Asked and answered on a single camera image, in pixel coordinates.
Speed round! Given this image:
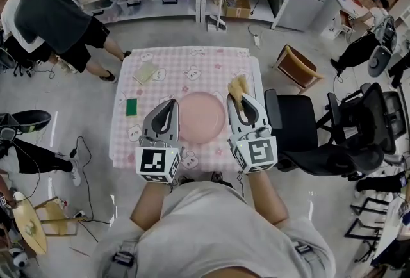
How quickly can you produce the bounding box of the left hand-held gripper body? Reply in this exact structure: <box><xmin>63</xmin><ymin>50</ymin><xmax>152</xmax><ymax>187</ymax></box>
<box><xmin>134</xmin><ymin>135</ymin><xmax>184</xmax><ymax>186</ymax></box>

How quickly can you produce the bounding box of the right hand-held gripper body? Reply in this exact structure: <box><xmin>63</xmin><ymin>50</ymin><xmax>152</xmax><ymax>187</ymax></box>
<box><xmin>227</xmin><ymin>125</ymin><xmax>279</xmax><ymax>175</ymax></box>

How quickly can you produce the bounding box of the big pink plate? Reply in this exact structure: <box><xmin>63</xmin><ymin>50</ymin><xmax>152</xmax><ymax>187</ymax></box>
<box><xmin>177</xmin><ymin>91</ymin><xmax>228</xmax><ymax>145</ymax></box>

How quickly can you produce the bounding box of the yellow sponge cloth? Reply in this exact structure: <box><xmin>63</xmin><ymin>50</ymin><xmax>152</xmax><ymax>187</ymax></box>
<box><xmin>227</xmin><ymin>74</ymin><xmax>250</xmax><ymax>111</ymax></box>

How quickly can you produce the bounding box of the person's right forearm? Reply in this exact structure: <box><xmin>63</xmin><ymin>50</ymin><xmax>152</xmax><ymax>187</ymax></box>
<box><xmin>248</xmin><ymin>170</ymin><xmax>289</xmax><ymax>227</ymax></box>

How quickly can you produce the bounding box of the person's left forearm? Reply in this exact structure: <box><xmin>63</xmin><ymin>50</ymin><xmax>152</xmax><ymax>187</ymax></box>
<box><xmin>129</xmin><ymin>180</ymin><xmax>172</xmax><ymax>230</ymax></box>

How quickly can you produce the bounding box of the green yellow sponge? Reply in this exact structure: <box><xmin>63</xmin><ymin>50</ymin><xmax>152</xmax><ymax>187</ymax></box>
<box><xmin>125</xmin><ymin>97</ymin><xmax>138</xmax><ymax>117</ymax></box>

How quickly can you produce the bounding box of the pink checkered tablecloth table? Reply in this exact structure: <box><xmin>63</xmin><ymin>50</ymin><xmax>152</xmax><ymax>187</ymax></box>
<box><xmin>108</xmin><ymin>45</ymin><xmax>267</xmax><ymax>174</ymax></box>

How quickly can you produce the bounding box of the black padded office chair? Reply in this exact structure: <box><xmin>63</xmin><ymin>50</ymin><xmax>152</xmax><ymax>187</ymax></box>
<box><xmin>264</xmin><ymin>88</ymin><xmax>385</xmax><ymax>178</ymax></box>

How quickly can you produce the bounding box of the wooden chair with brown seat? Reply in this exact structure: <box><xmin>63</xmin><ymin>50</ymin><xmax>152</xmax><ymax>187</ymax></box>
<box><xmin>272</xmin><ymin>44</ymin><xmax>324</xmax><ymax>95</ymax></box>

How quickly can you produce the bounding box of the pink checked bunny tablecloth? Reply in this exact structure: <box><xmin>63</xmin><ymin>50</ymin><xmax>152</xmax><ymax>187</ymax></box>
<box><xmin>110</xmin><ymin>47</ymin><xmax>257</xmax><ymax>172</ymax></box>

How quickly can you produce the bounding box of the person's white shirt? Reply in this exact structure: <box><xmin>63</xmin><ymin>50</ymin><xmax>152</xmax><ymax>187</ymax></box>
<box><xmin>92</xmin><ymin>180</ymin><xmax>337</xmax><ymax>278</ymax></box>

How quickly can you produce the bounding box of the brown cardboard box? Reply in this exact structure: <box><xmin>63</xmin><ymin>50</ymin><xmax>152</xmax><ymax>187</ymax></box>
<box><xmin>223</xmin><ymin>0</ymin><xmax>252</xmax><ymax>20</ymax></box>

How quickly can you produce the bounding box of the black mesh office chair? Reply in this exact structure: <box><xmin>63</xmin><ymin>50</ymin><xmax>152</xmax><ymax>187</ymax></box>
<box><xmin>325</xmin><ymin>81</ymin><xmax>407</xmax><ymax>156</ymax></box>

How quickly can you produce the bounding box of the black object with green stripes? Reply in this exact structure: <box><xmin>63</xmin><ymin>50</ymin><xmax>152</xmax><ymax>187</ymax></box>
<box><xmin>0</xmin><ymin>110</ymin><xmax>53</xmax><ymax>140</ymax></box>

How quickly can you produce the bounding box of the person's head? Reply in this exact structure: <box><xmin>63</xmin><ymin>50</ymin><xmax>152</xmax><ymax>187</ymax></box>
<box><xmin>204</xmin><ymin>266</ymin><xmax>260</xmax><ymax>278</ymax></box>

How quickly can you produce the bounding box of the grey office chair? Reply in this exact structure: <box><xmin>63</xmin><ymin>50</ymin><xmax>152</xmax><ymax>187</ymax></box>
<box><xmin>367</xmin><ymin>45</ymin><xmax>394</xmax><ymax>78</ymax></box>

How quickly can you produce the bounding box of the round wooden stool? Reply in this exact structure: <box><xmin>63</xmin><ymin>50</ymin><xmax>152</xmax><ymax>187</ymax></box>
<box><xmin>12</xmin><ymin>190</ymin><xmax>48</xmax><ymax>256</ymax></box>

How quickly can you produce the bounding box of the white desk with brown top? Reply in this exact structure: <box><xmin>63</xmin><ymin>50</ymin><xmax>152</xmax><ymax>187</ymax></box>
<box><xmin>320</xmin><ymin>0</ymin><xmax>374</xmax><ymax>41</ymax></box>

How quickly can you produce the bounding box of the white desk with black legs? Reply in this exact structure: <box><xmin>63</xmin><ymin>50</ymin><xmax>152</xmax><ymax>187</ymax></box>
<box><xmin>371</xmin><ymin>196</ymin><xmax>404</xmax><ymax>268</ymax></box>

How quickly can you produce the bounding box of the white black round device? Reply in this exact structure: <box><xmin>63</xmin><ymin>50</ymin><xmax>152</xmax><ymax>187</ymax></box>
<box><xmin>9</xmin><ymin>247</ymin><xmax>31</xmax><ymax>270</ymax></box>

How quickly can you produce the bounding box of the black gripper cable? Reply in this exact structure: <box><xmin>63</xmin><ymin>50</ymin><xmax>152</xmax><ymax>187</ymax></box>
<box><xmin>236</xmin><ymin>170</ymin><xmax>246</xmax><ymax>199</ymax></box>

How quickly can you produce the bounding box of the black power adapter cable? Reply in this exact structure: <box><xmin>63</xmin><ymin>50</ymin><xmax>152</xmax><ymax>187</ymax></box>
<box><xmin>69</xmin><ymin>136</ymin><xmax>113</xmax><ymax>226</ymax></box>

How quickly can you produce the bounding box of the grey harness strap with buckle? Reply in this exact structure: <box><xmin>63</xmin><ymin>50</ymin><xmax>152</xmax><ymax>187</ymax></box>
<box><xmin>293</xmin><ymin>243</ymin><xmax>313</xmax><ymax>255</ymax></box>
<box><xmin>111</xmin><ymin>252</ymin><xmax>135</xmax><ymax>268</ymax></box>

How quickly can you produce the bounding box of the wooden frame stool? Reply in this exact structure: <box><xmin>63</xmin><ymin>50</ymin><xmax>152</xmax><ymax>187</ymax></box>
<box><xmin>33</xmin><ymin>195</ymin><xmax>87</xmax><ymax>236</ymax></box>

